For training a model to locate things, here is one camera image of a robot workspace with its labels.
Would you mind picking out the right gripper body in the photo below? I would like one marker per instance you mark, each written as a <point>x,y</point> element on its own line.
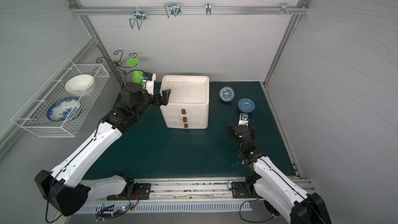
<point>238,129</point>

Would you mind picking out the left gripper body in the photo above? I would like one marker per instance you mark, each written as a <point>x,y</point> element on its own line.
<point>157,99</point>

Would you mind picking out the white three-drawer cabinet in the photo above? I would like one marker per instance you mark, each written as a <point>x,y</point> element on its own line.
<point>188,106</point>

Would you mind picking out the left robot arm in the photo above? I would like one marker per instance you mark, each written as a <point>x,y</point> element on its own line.
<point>64,187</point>

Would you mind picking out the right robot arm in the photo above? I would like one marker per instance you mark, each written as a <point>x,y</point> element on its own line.
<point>268,182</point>

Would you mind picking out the plain blue bowl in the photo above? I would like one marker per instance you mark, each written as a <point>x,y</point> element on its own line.
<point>246,105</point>

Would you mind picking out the green upturned wine glass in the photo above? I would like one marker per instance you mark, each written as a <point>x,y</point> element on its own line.
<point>137,75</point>

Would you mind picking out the small blue patterned bowl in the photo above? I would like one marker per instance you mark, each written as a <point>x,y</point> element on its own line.
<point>227,94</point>

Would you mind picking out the dark metal glass rack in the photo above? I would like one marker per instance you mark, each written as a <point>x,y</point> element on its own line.
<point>118,65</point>

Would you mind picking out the white bowl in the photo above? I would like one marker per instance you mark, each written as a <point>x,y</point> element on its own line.
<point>78,85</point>

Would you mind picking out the metal hook with green tag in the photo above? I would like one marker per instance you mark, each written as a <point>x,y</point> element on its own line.
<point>138,18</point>

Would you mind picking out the blue patterned plate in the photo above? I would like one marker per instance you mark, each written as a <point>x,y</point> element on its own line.
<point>61,110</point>

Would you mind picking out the small metal hook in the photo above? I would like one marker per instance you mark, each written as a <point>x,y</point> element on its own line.
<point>208,9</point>

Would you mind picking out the white vent grille strip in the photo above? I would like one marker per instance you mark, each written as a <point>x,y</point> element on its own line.
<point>171,207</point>

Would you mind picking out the right end metal hook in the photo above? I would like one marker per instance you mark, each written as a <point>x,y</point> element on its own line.
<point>284,10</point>

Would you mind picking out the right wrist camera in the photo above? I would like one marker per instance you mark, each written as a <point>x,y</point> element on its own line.
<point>243,119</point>

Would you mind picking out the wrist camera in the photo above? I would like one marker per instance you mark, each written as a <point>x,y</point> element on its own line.
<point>148,81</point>
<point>243,119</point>

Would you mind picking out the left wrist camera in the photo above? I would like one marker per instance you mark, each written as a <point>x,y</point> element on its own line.
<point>148,81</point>

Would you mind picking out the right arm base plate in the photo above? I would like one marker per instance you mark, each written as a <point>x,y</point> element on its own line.
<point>240,190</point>

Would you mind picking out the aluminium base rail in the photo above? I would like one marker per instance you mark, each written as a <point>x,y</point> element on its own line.
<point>190,189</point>

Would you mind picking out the double wire hook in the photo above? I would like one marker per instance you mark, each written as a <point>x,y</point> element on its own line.
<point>172,9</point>

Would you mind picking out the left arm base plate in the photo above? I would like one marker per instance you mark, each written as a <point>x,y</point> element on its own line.
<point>137,191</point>

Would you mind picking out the white wire basket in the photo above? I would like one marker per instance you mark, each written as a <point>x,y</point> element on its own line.
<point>32,116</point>

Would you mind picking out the aluminium top rail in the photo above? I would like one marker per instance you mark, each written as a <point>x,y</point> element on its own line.
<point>185,10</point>

